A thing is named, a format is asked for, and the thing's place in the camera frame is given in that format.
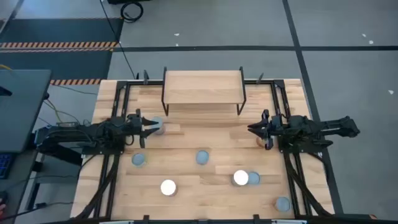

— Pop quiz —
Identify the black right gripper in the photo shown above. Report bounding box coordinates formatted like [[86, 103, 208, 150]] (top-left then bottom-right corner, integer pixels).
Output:
[[247, 108, 289, 151]]

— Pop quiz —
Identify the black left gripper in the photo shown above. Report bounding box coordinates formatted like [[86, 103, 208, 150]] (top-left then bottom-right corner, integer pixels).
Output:
[[126, 108, 161, 149]]

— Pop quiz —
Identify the wooden shelf with black legs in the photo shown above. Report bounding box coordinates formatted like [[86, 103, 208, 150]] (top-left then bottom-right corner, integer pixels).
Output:
[[160, 66, 248, 116]]

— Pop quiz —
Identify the short orange black hazard tape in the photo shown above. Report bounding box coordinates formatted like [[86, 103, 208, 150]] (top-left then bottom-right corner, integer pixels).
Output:
[[49, 78, 102, 86]]

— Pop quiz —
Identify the long orange black hazard tape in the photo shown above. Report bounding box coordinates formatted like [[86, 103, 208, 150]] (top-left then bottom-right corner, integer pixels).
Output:
[[0, 41, 119, 52]]

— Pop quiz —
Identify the dark grey desk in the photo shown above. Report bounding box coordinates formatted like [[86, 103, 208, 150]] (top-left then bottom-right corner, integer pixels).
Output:
[[0, 68, 52, 153]]

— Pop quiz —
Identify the dark floor mat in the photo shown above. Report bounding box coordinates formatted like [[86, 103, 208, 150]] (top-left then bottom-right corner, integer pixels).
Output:
[[0, 17, 124, 80]]

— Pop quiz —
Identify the blue-lit keyboard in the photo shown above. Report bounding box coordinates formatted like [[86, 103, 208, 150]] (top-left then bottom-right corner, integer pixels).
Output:
[[0, 152, 15, 180]]

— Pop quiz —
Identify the black aluminium table frame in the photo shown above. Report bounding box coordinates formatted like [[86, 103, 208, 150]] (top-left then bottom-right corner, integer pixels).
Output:
[[74, 79, 335, 220]]

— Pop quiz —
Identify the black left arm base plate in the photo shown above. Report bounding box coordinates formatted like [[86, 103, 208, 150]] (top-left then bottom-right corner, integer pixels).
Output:
[[81, 144, 125, 156]]

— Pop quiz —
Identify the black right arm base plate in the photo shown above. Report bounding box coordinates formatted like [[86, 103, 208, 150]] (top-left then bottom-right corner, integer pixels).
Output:
[[278, 136, 324, 154]]

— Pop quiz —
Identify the yellow green cable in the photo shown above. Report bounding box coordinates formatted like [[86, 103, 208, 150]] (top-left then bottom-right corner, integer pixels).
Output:
[[42, 98, 82, 126]]

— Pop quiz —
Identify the long black floor cable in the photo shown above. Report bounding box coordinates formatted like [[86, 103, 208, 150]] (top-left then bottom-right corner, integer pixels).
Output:
[[99, 0, 138, 79]]

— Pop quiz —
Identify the coiled black cable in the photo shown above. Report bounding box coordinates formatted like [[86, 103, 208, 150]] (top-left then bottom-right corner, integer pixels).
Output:
[[120, 1, 144, 24]]

